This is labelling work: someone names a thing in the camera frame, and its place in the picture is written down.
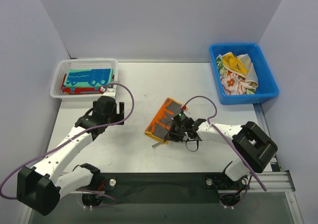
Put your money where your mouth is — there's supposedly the green teal towel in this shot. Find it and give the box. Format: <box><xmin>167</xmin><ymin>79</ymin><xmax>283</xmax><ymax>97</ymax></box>
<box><xmin>64</xmin><ymin>69</ymin><xmax>114</xmax><ymax>88</ymax></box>

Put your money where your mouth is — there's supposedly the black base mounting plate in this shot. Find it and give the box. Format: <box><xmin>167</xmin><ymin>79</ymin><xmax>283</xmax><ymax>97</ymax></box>
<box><xmin>81</xmin><ymin>172</ymin><xmax>248</xmax><ymax>207</ymax></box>

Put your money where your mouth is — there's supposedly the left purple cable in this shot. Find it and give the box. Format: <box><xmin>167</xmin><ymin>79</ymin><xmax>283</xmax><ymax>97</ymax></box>
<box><xmin>0</xmin><ymin>82</ymin><xmax>135</xmax><ymax>207</ymax></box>

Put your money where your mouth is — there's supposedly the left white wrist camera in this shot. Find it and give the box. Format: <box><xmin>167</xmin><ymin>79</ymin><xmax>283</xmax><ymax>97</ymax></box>
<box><xmin>100</xmin><ymin>87</ymin><xmax>116</xmax><ymax>99</ymax></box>

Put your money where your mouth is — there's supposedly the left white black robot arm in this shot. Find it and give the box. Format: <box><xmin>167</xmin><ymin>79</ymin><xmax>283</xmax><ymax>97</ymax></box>
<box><xmin>16</xmin><ymin>95</ymin><xmax>125</xmax><ymax>216</ymax></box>

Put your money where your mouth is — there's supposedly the white perforated plastic basket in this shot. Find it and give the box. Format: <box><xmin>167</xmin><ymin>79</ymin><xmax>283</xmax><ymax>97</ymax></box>
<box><xmin>50</xmin><ymin>58</ymin><xmax>118</xmax><ymax>101</ymax></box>

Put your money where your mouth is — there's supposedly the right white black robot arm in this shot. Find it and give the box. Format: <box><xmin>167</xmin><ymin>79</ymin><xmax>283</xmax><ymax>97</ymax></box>
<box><xmin>165</xmin><ymin>111</ymin><xmax>278</xmax><ymax>181</ymax></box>

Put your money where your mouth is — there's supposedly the blue plastic bin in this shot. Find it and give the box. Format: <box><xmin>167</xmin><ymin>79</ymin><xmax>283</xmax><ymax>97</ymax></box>
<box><xmin>209</xmin><ymin>42</ymin><xmax>279</xmax><ymax>105</ymax></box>

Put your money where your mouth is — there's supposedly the white patterned towel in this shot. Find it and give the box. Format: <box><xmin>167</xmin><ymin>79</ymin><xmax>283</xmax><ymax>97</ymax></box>
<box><xmin>216</xmin><ymin>54</ymin><xmax>258</xmax><ymax>95</ymax></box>

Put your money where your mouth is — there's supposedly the grey orange-edged towel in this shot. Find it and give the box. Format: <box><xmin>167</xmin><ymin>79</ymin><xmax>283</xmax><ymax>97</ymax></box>
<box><xmin>144</xmin><ymin>97</ymin><xmax>183</xmax><ymax>149</ymax></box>

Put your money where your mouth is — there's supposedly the red blue tiger towel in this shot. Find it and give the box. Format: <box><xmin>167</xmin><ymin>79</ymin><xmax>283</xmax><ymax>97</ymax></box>
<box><xmin>61</xmin><ymin>74</ymin><xmax>114</xmax><ymax>95</ymax></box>

